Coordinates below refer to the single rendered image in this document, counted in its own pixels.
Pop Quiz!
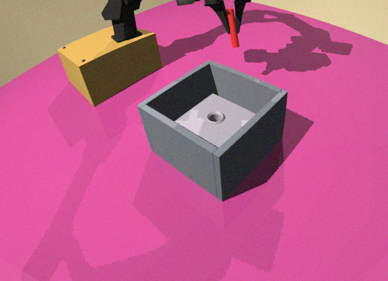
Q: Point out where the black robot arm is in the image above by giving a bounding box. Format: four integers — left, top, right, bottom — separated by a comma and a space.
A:
102, 0, 142, 43

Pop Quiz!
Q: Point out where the white square plate with hole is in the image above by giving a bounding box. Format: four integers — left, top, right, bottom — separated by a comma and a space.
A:
175, 93, 255, 148

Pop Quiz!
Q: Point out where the red peg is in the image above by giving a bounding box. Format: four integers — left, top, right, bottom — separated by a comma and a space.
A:
226, 8, 239, 47

